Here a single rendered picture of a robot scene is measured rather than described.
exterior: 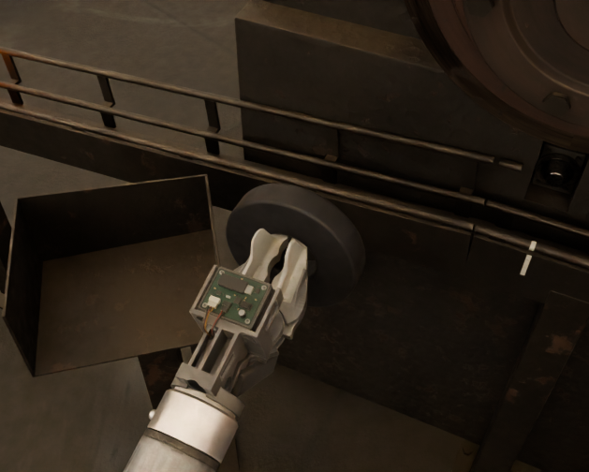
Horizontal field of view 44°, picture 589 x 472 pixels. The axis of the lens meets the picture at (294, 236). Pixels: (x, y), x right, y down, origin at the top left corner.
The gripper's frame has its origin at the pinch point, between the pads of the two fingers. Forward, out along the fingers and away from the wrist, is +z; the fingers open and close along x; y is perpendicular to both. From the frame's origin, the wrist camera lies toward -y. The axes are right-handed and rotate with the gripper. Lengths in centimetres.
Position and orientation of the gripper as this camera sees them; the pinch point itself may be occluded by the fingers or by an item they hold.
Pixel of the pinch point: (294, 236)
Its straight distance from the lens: 77.2
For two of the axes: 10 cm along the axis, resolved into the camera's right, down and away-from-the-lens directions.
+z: 4.0, -8.3, 3.9
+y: -1.3, -4.7, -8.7
